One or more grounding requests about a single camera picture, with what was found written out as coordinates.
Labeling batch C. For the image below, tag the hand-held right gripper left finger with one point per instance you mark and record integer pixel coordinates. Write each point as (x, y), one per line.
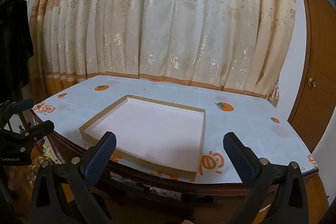
(101, 158)

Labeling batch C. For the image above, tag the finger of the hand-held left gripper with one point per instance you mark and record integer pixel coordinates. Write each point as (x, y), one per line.
(23, 105)
(39, 127)

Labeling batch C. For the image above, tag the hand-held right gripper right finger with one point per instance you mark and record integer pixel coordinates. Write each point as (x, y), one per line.
(236, 158)

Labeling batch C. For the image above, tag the wooden drawer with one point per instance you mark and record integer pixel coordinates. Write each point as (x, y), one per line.
(199, 200)

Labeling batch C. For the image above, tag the shallow white cardboard box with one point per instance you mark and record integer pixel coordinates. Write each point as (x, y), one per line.
(157, 129)

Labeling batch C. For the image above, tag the floral patterned fabric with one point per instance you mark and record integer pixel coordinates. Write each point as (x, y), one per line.
(47, 153)

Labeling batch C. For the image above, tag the white persimmon print tablecloth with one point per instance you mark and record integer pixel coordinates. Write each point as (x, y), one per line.
(236, 129)

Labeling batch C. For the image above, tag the hanging black garment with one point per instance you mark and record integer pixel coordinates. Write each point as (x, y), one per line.
(13, 43)

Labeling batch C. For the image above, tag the wooden door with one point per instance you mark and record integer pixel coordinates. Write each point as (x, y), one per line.
(320, 108)

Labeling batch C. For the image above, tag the brass door knob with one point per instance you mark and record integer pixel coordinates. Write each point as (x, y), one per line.
(311, 82)

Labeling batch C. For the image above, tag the cream floral curtain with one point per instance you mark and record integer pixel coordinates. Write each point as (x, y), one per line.
(170, 29)

